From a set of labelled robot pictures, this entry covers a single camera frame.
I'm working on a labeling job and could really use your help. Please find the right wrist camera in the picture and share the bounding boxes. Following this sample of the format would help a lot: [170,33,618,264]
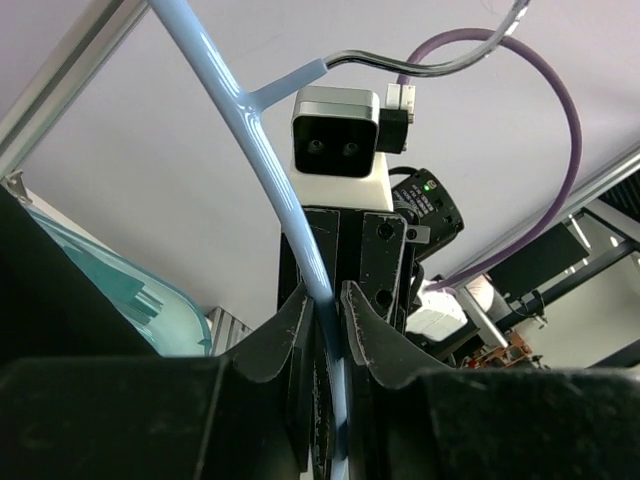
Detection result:
[289,84,416,212]

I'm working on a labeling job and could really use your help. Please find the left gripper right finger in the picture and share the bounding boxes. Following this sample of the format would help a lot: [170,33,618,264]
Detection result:
[340,281,639,479]

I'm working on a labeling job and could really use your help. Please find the light blue plastic hanger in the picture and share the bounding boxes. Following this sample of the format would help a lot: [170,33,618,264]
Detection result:
[147,0,533,480]

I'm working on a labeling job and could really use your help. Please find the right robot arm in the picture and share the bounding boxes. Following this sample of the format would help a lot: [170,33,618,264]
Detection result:
[306,166,479,365]

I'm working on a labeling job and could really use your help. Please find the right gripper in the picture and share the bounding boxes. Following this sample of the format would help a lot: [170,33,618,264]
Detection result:
[304,206,415,350]

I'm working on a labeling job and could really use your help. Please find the teal plastic basket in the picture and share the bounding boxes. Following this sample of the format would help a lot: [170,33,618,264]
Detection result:
[27,207,212,357]

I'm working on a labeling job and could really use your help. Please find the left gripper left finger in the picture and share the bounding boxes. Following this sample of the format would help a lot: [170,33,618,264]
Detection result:
[1,287,315,479]

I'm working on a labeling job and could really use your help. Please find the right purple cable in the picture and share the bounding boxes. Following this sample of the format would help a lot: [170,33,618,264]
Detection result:
[394,26,584,292]

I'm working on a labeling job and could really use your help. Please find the aluminium frame posts right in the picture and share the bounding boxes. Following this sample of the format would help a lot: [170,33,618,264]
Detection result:
[1,1,148,177]

